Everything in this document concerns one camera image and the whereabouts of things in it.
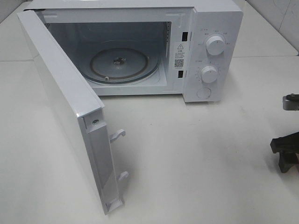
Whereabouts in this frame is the lower white timer knob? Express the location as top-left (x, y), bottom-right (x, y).
top-left (200, 65), bottom-right (218, 83)

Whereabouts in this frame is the round door release button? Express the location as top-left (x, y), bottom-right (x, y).
top-left (197, 88), bottom-right (211, 99)

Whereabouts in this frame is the glass microwave turntable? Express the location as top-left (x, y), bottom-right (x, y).
top-left (81, 48), bottom-right (161, 84)

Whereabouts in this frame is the upper white power knob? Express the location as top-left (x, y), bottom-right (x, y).
top-left (205, 34), bottom-right (225, 56)

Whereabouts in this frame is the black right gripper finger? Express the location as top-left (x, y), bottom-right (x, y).
top-left (270, 137), bottom-right (299, 154)
top-left (278, 153), bottom-right (299, 181)

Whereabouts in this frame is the white microwave door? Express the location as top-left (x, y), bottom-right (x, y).
top-left (17, 10), bottom-right (128, 213)

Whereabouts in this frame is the white microwave oven body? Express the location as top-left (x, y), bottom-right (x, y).
top-left (22, 0), bottom-right (243, 103)

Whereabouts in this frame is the white warning label sticker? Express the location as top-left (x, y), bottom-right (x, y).
top-left (171, 42), bottom-right (188, 69)

